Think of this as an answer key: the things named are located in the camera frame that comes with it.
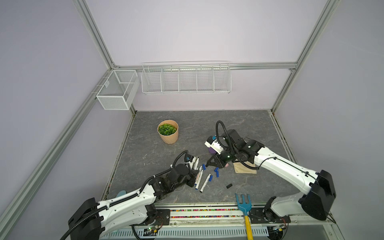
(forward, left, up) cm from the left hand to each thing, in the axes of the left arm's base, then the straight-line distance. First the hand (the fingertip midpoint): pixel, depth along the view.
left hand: (197, 173), depth 79 cm
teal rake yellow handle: (-16, -24, -8) cm, 31 cm away
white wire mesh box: (+57, +51, +13) cm, 78 cm away
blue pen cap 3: (0, -8, -10) cm, 12 cm away
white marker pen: (+3, 0, +4) cm, 5 cm away
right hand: (+2, -6, +7) cm, 10 cm away
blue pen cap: (+5, -12, -9) cm, 16 cm away
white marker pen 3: (+2, -1, -9) cm, 9 cm away
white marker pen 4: (-1, -1, -9) cm, 9 cm away
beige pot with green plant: (+27, +16, +2) cm, 32 cm away
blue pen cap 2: (+3, -12, -11) cm, 17 cm away
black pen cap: (-5, -18, -10) cm, 21 cm away
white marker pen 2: (+1, +2, +11) cm, 11 cm away
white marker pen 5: (-1, -5, -9) cm, 10 cm away
